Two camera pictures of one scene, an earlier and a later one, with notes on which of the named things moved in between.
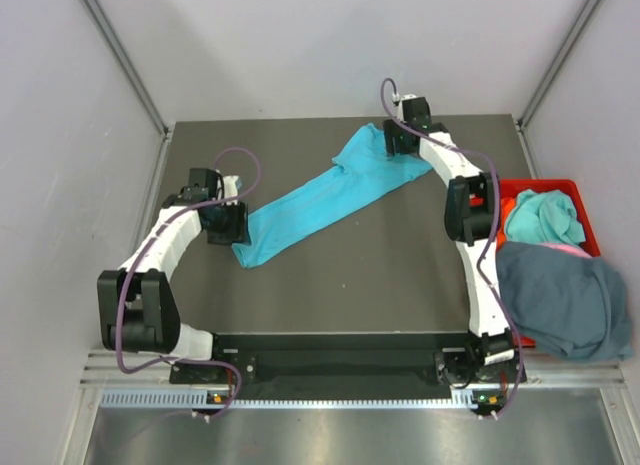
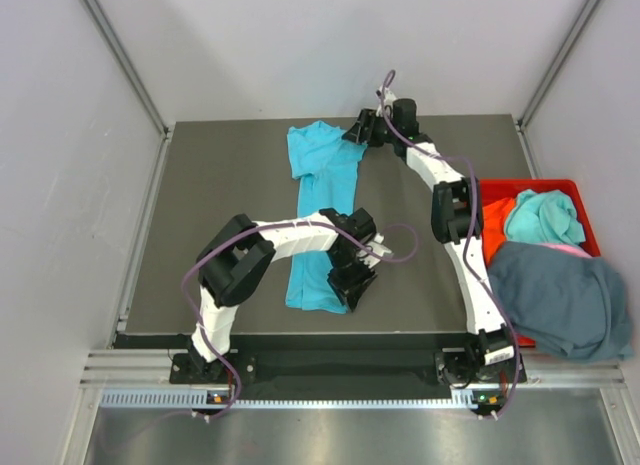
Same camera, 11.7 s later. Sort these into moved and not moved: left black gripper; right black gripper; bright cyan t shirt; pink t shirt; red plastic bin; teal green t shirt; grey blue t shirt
Moved: left black gripper; right black gripper; bright cyan t shirt
Not moved: pink t shirt; teal green t shirt; red plastic bin; grey blue t shirt
